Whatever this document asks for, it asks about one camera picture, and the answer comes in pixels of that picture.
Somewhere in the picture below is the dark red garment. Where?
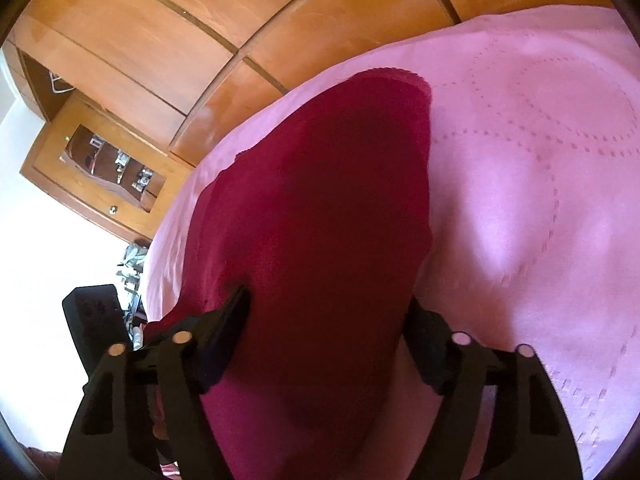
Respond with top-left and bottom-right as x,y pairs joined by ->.
146,68 -> 432,479

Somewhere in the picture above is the pink bedspread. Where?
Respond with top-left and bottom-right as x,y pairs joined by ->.
143,6 -> 639,479

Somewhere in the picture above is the wooden wardrobe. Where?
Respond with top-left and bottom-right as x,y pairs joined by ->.
8,0 -> 610,164

